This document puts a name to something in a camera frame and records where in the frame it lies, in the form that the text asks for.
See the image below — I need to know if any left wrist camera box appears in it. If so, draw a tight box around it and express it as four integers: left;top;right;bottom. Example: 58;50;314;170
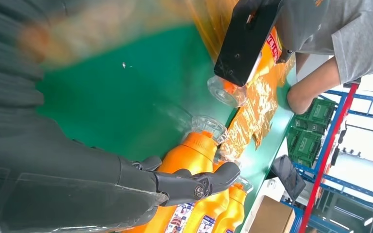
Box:
214;0;284;87

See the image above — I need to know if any white table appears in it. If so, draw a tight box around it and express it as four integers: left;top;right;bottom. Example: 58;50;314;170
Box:
240;173;285;233

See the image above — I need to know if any green plastic crate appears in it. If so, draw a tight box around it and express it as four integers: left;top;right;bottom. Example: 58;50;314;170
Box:
286;128;323;168
308;98;337;127
294;114;313;133

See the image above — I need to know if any black tablet on stand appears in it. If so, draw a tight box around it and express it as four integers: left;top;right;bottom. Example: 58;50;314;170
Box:
271;154;307;202

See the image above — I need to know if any blue red shelving rack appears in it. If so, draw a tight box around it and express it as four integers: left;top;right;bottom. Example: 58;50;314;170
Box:
280;82;373;233

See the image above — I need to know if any brown cardboard box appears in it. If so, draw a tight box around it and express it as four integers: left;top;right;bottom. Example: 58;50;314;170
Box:
247;195;297;233

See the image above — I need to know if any person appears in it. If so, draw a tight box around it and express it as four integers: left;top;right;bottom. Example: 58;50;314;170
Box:
275;0;373;116

